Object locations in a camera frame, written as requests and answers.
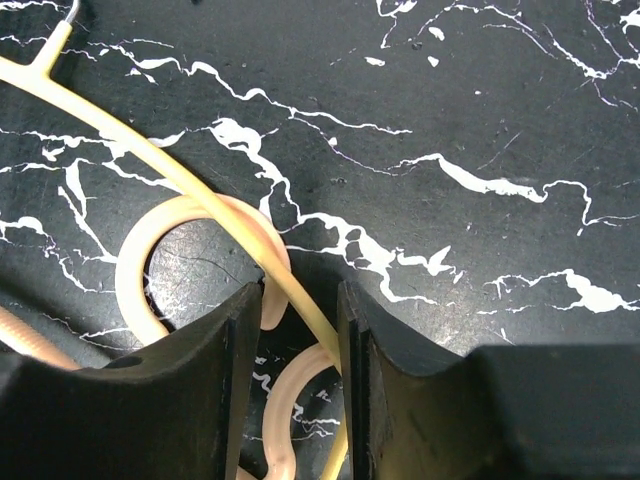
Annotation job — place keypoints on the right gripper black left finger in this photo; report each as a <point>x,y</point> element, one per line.
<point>174,409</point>

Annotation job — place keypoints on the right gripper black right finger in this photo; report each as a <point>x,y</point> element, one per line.
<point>415,410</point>

